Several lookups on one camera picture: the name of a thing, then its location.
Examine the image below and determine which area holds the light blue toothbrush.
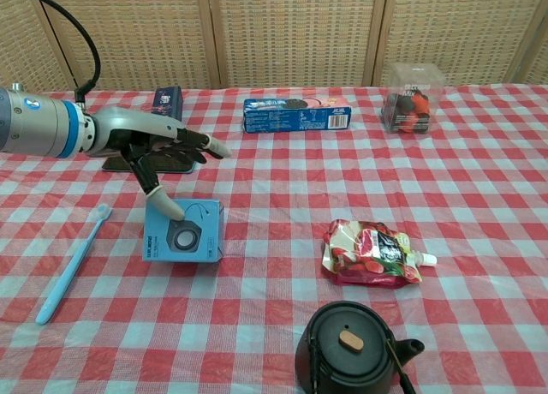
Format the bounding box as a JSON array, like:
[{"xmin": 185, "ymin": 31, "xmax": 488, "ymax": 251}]
[{"xmin": 34, "ymin": 203, "xmax": 113, "ymax": 325}]

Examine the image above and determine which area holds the woven folding screen panel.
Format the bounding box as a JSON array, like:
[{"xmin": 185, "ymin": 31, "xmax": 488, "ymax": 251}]
[
  {"xmin": 207, "ymin": 0, "xmax": 390, "ymax": 89},
  {"xmin": 33, "ymin": 0, "xmax": 222, "ymax": 92},
  {"xmin": 363, "ymin": 0, "xmax": 548, "ymax": 87},
  {"xmin": 0, "ymin": 0, "xmax": 77, "ymax": 91},
  {"xmin": 504, "ymin": 8, "xmax": 548, "ymax": 85}
]

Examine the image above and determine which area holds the red white checkered tablecloth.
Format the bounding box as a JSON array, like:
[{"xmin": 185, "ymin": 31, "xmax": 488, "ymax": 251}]
[{"xmin": 0, "ymin": 83, "xmax": 548, "ymax": 394}]

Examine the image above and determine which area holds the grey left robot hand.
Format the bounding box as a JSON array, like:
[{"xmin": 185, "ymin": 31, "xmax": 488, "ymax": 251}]
[{"xmin": 83, "ymin": 105, "xmax": 234, "ymax": 222}]

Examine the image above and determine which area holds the dark blue patterned box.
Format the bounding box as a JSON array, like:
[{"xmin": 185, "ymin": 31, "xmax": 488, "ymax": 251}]
[{"xmin": 152, "ymin": 87, "xmax": 185, "ymax": 123}]

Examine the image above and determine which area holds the black teapot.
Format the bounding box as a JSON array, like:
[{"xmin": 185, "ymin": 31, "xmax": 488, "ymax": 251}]
[{"xmin": 295, "ymin": 301, "xmax": 426, "ymax": 394}]

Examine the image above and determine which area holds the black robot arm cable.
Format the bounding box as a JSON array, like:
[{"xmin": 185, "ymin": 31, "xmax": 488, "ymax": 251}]
[{"xmin": 0, "ymin": 0, "xmax": 103, "ymax": 106}]

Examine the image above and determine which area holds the blue cookie box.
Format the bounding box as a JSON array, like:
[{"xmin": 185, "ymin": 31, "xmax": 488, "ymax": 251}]
[{"xmin": 242, "ymin": 97, "xmax": 354, "ymax": 134}]

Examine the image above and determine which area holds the black teapot lid wooden knob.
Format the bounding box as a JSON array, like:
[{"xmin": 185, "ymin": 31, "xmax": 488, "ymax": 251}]
[{"xmin": 313, "ymin": 311, "xmax": 387, "ymax": 372}]

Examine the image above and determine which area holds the red spouted drink pouch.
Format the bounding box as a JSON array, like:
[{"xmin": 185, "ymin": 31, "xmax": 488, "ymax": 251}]
[{"xmin": 321, "ymin": 219, "xmax": 438, "ymax": 288}]

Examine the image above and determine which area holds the small light blue speaker box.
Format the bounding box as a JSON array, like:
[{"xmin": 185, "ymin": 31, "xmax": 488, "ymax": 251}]
[{"xmin": 142, "ymin": 199, "xmax": 227, "ymax": 263}]

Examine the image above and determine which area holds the clear plastic snack box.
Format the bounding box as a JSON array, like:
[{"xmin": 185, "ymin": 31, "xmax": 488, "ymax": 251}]
[{"xmin": 382, "ymin": 63, "xmax": 444, "ymax": 134}]

